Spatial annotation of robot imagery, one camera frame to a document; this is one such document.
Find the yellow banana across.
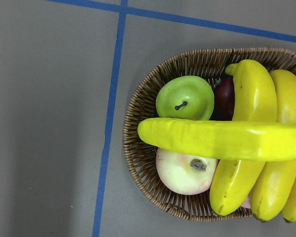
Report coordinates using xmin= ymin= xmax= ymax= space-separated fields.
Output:
xmin=137 ymin=118 xmax=296 ymax=161

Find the brown wicker basket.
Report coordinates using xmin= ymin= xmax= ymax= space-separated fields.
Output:
xmin=123 ymin=47 xmax=296 ymax=222

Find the green pear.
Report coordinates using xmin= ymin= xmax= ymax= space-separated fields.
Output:
xmin=156 ymin=76 xmax=214 ymax=120

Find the pale pink peach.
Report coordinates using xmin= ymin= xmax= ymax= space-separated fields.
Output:
xmin=156 ymin=148 xmax=219 ymax=195

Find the dark red apple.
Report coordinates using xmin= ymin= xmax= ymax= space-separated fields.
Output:
xmin=213 ymin=78 xmax=235 ymax=120

